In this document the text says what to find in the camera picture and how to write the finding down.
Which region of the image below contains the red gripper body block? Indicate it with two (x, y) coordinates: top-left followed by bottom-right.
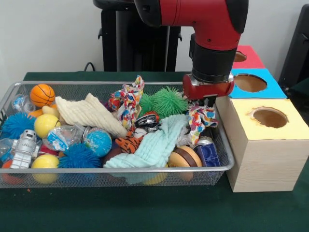
(183, 73), (235, 101)

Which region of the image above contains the wooden box with three holes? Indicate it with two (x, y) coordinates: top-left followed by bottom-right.
(214, 44), (309, 193)

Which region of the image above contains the clear mesh bin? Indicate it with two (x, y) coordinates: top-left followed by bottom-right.
(0, 81), (235, 189)

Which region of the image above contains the green spiky rubber ball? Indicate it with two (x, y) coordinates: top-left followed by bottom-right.
(139, 87), (189, 119)

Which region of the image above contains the mint green cloth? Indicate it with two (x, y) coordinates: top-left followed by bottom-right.
(103, 114), (191, 169)

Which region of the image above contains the knotted colourful dotted cloth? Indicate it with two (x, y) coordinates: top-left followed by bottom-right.
(108, 74), (145, 129)

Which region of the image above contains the dark green side table cloth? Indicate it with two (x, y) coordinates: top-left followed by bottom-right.
(288, 81), (309, 114)

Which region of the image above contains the black chair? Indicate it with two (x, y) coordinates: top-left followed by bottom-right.
(277, 3), (309, 97)

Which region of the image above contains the blue globe ball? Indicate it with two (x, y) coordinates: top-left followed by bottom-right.
(83, 128), (113, 158)

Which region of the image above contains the cream ribbed cloth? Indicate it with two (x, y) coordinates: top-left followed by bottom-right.
(55, 93), (128, 138)

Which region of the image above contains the blue spiky rubber ball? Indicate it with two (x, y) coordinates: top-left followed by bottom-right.
(58, 143), (102, 169)

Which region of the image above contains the yellow foam ball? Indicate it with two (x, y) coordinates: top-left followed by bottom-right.
(33, 113), (61, 139)

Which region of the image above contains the orange toy basketball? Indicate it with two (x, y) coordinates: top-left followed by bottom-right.
(29, 84), (56, 108)

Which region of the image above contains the white toy robot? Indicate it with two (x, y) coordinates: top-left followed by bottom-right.
(10, 129), (41, 169)

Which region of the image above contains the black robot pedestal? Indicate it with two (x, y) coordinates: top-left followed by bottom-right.
(93, 0), (183, 72)

